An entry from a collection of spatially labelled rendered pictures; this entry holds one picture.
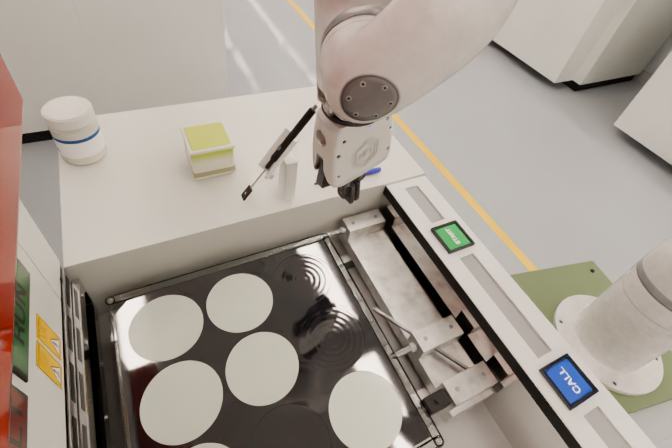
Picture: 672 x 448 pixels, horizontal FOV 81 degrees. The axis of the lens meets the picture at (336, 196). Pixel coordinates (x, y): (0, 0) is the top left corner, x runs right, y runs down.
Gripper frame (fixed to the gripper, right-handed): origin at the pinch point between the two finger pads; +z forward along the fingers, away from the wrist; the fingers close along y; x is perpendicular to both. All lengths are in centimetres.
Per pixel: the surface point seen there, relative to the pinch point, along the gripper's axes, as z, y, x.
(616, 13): 94, 309, 65
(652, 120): 126, 266, -1
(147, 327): 12.3, -32.7, 5.1
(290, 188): 7.5, -3.8, 10.5
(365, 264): 19.9, 1.8, -3.8
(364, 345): 16.3, -8.7, -15.3
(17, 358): -9.0, -39.4, -2.9
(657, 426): 30, 24, -53
